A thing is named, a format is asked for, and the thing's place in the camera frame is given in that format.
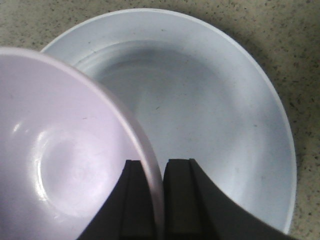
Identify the light blue plastic plate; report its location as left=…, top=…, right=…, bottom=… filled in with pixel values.
left=42, top=8, right=297, bottom=233

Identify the purple plastic bowl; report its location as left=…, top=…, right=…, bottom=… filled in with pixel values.
left=0, top=47, right=165, bottom=240

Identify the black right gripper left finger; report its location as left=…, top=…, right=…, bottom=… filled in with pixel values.
left=79, top=160, right=157, bottom=240

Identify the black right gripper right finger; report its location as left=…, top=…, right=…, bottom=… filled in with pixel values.
left=163, top=159, right=291, bottom=240

